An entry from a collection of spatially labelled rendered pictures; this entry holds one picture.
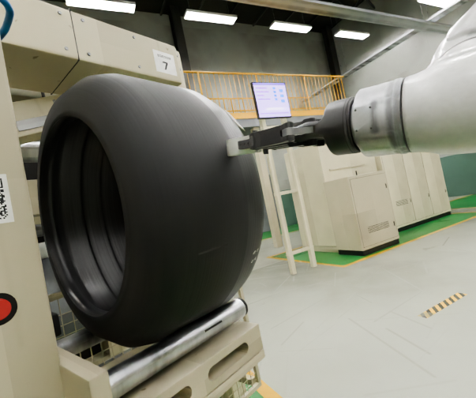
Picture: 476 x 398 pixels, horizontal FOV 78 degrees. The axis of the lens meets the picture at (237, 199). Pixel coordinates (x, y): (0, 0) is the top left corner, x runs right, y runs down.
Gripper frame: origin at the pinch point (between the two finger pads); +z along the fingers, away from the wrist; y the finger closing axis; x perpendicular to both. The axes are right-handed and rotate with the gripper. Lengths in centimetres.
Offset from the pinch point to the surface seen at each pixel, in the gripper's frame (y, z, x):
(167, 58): -29, 56, -40
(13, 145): 28.3, 24.1, -2.7
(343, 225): -427, 151, 98
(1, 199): 31.1, 22.9, 5.6
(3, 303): 33.0, 20.2, 20.6
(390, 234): -479, 96, 121
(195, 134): 6.8, 4.9, -2.4
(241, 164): -2.4, 2.8, 3.2
